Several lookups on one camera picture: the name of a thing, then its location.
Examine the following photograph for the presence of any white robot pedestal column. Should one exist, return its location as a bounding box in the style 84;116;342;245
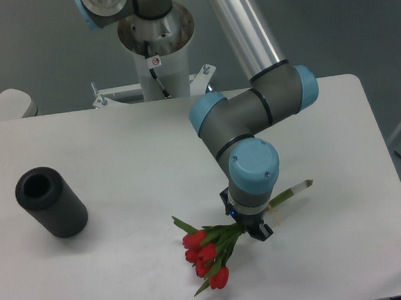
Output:
117;2;195;101

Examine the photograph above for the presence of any white metal base frame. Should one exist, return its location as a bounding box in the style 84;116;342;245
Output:
90;63;217;109

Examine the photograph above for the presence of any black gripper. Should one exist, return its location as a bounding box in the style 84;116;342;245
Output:
220;188;273;242

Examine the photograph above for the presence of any black ribbed cylindrical vase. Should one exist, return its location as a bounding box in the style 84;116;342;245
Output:
15;166;89;238

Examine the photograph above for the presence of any white rounded side table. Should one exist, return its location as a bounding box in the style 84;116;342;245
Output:
0;89;39;121

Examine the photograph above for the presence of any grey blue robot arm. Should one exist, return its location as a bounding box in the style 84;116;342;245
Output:
74;0;319;241

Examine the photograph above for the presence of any black cable on pedestal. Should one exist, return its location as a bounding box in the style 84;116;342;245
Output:
143;38;173;101

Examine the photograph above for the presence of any red tulip bouquet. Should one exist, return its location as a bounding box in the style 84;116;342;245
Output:
172;179;314;296

